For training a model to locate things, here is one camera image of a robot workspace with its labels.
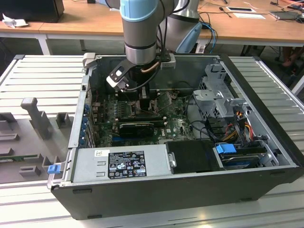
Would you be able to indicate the blue case latch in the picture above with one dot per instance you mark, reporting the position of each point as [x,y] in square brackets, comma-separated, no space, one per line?
[53,169]

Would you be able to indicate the CPU socket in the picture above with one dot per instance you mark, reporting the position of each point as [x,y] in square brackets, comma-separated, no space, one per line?
[134,110]

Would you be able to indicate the grey power supply unit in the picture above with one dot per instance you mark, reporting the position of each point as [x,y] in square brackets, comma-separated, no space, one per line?
[85,164]

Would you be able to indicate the green motherboard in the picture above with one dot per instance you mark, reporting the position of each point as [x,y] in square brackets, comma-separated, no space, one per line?
[175,126]

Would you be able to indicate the round coin battery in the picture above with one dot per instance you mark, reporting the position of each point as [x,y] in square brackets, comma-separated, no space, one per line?
[175,95]

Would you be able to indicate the hard disk in blue carrier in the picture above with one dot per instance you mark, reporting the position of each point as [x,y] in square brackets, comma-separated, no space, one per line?
[225,150]

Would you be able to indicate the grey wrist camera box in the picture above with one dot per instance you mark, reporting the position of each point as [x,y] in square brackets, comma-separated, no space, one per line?
[169,62]

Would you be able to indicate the crumpled white paper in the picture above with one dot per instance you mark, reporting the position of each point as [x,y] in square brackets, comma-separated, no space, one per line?
[14,21]

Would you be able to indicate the wooden desk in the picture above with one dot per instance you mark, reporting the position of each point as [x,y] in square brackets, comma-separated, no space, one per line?
[83,21]

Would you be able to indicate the silver metal drive cage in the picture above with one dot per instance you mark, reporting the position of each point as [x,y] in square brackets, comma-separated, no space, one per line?
[213,102]

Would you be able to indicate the black open PC case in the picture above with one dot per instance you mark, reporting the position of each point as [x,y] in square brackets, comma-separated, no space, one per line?
[142,199]

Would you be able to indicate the white framed tablet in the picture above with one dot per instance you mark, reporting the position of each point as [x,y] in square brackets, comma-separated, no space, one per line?
[240,9]

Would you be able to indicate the grey parts rack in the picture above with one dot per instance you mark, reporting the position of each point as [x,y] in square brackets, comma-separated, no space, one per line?
[23,142]

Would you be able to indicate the green RAM stick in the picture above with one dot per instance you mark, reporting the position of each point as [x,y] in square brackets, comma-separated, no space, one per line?
[19,157]

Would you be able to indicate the black graphics card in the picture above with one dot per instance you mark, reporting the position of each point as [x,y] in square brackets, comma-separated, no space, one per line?
[135,130]

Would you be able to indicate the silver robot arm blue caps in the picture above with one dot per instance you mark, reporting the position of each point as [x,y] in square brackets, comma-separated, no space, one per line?
[139,28]

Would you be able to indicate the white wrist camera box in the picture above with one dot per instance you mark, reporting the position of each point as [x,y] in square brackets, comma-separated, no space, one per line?
[114,79]

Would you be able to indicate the grey notebook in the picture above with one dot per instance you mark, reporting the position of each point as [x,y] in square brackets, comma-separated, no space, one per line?
[283,15]

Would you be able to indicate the black box on desk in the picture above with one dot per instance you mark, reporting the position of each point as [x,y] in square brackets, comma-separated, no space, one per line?
[31,9]

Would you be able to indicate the white power adapter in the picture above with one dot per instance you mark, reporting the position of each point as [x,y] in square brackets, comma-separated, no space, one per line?
[201,48]

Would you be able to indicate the black plastic shroud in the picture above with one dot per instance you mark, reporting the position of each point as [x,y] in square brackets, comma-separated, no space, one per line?
[192,156]

